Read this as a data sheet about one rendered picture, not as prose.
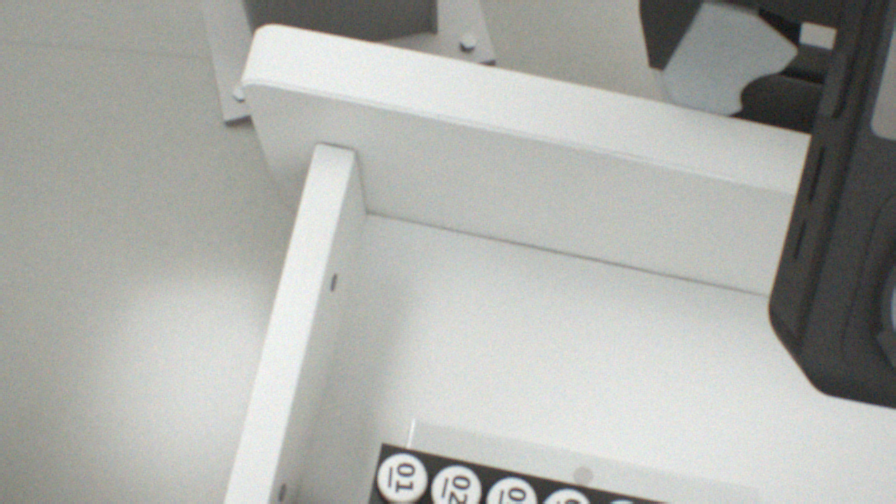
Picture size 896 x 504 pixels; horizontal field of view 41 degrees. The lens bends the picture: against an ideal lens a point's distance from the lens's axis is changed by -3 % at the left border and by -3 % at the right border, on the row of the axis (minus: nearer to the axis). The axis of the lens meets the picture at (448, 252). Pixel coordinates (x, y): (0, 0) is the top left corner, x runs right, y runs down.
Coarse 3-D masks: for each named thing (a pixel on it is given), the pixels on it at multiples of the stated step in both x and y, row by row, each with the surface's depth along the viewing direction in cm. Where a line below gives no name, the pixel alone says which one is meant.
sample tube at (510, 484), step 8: (504, 480) 30; (512, 480) 30; (520, 480) 30; (496, 488) 30; (504, 488) 30; (512, 488) 30; (520, 488) 30; (528, 488) 30; (488, 496) 31; (496, 496) 30; (504, 496) 30; (512, 496) 30; (520, 496) 30; (528, 496) 30
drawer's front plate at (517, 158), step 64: (256, 64) 32; (320, 64) 32; (384, 64) 32; (448, 64) 32; (256, 128) 35; (320, 128) 34; (384, 128) 33; (448, 128) 32; (512, 128) 31; (576, 128) 31; (640, 128) 31; (704, 128) 31; (768, 128) 31; (384, 192) 38; (448, 192) 37; (512, 192) 36; (576, 192) 34; (640, 192) 33; (704, 192) 32; (768, 192) 31; (576, 256) 40; (640, 256) 39; (704, 256) 37; (768, 256) 36
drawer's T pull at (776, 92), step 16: (800, 48) 34; (816, 48) 34; (800, 64) 34; (816, 64) 34; (768, 80) 34; (784, 80) 34; (800, 80) 34; (816, 80) 34; (752, 96) 34; (768, 96) 34; (784, 96) 34; (800, 96) 34; (816, 96) 34; (752, 112) 33; (768, 112) 33; (784, 112) 33; (800, 112) 33; (816, 112) 33; (784, 128) 33; (800, 128) 33
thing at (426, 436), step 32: (416, 448) 37; (448, 448) 37; (480, 448) 37; (512, 448) 37; (544, 448) 37; (576, 480) 37; (608, 480) 37; (640, 480) 37; (672, 480) 37; (704, 480) 37
